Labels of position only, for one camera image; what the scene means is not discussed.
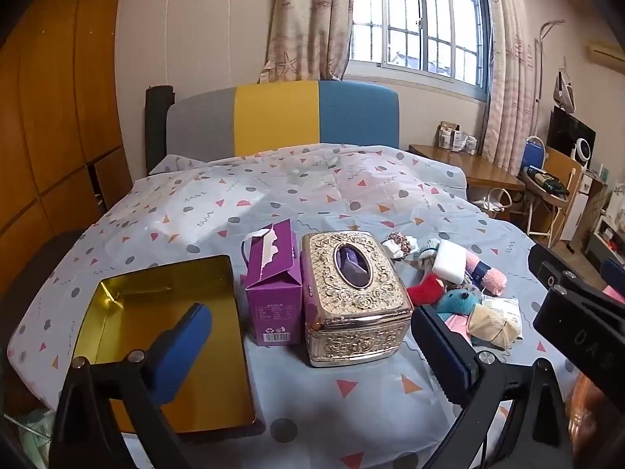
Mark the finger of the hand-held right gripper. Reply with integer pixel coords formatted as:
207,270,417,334
600,258,625,300
530,243,625,377

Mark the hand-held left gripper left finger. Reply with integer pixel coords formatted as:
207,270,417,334
49,303,216,469

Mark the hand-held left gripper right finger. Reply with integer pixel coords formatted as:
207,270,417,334
410,304,574,469

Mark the beige cloth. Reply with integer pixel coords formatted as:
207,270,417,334
481,297,524,340
466,303,513,350

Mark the blue plush doll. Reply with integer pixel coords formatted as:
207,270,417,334
436,287,484,339

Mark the gold tin box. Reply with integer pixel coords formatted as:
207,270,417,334
73,255,267,438

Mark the red heart plush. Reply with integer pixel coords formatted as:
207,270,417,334
406,274,445,308

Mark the pink fuzzy sock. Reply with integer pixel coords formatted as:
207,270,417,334
461,254,509,296

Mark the white sponge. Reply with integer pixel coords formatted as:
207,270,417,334
434,240,470,285

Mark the white knit sock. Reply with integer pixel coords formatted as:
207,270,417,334
381,236,421,261

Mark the brown satin scrunchie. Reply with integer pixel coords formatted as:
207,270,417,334
388,232,413,257

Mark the white cabinet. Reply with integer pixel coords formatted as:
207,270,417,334
561,171,609,245

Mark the ornate gold tissue box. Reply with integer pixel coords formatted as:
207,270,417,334
300,231,415,367

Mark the purple cardboard tissue box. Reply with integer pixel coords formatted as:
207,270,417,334
240,218,304,347

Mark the black bag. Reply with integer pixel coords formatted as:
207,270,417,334
525,166,570,197

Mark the folding chair with items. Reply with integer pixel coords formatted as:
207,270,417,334
520,147,584,250

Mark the blue folding chair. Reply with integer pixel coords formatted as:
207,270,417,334
520,136,546,172

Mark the black television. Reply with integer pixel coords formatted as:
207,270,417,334
546,107,597,167

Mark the dark brown chair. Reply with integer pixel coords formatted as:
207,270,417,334
0,229,91,401

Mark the cluttered glass side table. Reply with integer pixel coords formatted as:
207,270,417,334
7,398,62,469

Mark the wooden desk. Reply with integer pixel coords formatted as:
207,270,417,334
407,144,525,216

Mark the garment steamer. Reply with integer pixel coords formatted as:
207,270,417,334
534,20,578,132

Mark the beige patterned curtain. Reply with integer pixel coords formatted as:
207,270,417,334
481,0,545,169

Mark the brown paper packet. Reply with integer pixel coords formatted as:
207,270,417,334
438,122,460,150

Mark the air conditioner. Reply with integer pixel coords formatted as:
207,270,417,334
586,39,625,66

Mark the grey yellow blue headboard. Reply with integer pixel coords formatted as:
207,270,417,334
166,79,400,162

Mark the wooden wardrobe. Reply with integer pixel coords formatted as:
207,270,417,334
0,0,135,265

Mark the barred window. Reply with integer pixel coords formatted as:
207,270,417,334
342,0,491,101

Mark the beige starfish print curtain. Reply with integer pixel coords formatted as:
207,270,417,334
259,0,359,84

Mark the white cord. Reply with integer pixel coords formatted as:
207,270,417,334
481,188,513,217

